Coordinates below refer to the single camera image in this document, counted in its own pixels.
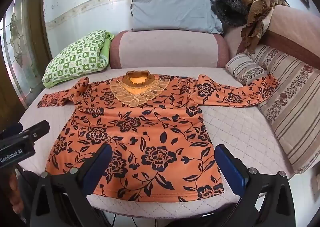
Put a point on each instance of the black furry garment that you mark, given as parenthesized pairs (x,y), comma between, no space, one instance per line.
(228,9)

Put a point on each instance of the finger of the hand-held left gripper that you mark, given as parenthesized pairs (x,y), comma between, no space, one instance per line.
(35,130)

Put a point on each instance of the stained glass door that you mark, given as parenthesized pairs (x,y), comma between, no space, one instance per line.
(21,41)

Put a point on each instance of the green checkered pillow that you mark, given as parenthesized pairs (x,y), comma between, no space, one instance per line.
(76,56)

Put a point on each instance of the orange floral blouse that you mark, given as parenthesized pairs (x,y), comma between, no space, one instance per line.
(140,139)

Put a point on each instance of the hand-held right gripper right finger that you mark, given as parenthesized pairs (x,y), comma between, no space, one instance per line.
(231,167)

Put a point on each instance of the brown ruffled cloth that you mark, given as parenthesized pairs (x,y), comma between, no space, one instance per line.
(257,11)

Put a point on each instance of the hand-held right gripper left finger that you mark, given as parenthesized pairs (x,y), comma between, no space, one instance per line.
(102,160)

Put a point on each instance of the pink sofa backrest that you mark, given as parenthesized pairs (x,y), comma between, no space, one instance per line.
(287,31)

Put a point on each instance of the pink sofa cushion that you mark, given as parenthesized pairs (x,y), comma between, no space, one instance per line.
(167,49)

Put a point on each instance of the person's left hand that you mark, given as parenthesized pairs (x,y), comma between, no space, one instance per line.
(11,192)

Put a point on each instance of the striped floral bolster pillow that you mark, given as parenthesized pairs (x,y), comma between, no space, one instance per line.
(246,68)

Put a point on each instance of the grey pillow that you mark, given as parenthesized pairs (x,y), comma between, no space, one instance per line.
(172,10)

